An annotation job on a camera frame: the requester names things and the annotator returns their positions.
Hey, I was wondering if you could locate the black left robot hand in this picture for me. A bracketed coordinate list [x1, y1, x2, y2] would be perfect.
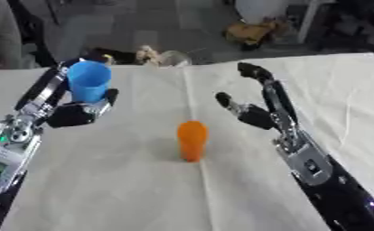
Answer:
[13, 57, 121, 129]

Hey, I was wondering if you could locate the person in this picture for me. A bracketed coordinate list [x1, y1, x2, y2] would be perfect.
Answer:
[0, 0, 24, 70]

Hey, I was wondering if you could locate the blue plastic cup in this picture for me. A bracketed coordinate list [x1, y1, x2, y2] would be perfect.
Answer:
[65, 60, 113, 104]

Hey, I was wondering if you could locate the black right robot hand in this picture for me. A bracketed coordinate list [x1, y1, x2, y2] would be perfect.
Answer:
[213, 61, 301, 143]

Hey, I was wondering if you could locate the orange plastic cup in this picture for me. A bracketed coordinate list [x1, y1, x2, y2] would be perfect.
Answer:
[175, 120, 211, 163]

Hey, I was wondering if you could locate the tan soft toy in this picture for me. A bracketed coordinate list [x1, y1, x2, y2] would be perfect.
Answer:
[135, 44, 162, 66]

